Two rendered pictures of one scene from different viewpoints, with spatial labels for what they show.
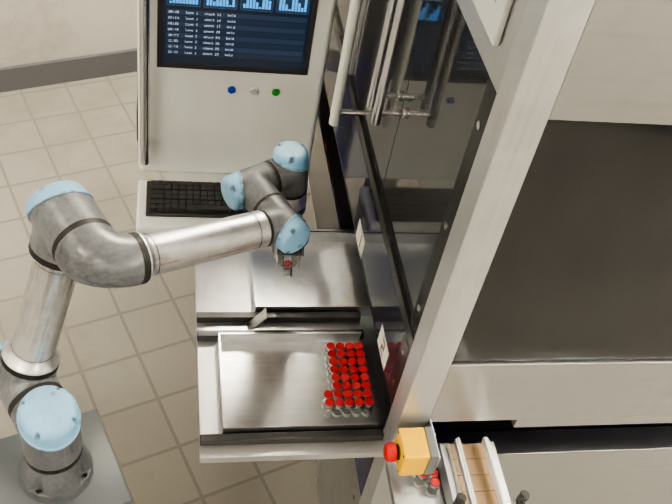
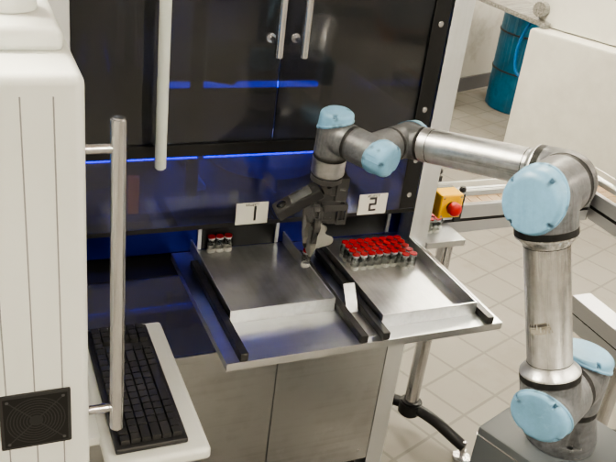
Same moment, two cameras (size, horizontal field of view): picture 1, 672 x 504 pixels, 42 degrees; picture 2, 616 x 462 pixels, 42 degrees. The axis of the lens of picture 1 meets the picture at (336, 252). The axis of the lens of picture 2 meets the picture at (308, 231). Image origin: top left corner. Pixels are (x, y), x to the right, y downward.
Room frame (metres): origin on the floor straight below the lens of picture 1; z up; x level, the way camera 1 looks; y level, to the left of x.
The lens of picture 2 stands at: (1.75, 1.73, 1.90)
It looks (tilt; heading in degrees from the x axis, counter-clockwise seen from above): 27 degrees down; 260
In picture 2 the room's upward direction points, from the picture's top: 7 degrees clockwise
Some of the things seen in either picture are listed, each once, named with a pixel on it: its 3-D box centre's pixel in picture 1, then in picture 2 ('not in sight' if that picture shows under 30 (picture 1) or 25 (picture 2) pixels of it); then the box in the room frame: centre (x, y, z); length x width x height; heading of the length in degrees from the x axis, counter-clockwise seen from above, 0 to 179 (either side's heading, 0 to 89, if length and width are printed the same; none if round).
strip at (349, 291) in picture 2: (236, 321); (359, 309); (1.34, 0.20, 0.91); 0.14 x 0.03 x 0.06; 106
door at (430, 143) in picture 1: (430, 154); (369, 18); (1.35, -0.14, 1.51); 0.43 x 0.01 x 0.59; 16
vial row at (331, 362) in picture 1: (333, 379); (381, 258); (1.24, -0.06, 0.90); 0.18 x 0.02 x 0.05; 16
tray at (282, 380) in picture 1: (295, 381); (397, 278); (1.21, 0.03, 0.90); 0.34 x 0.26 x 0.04; 106
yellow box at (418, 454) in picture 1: (414, 451); (445, 201); (1.03, -0.24, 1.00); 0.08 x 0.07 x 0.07; 106
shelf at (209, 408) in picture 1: (296, 331); (331, 290); (1.38, 0.05, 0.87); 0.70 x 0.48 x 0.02; 16
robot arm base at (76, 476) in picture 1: (54, 458); (565, 417); (0.93, 0.48, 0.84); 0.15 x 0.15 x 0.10
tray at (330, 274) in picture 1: (318, 272); (259, 273); (1.57, 0.03, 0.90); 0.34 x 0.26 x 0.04; 106
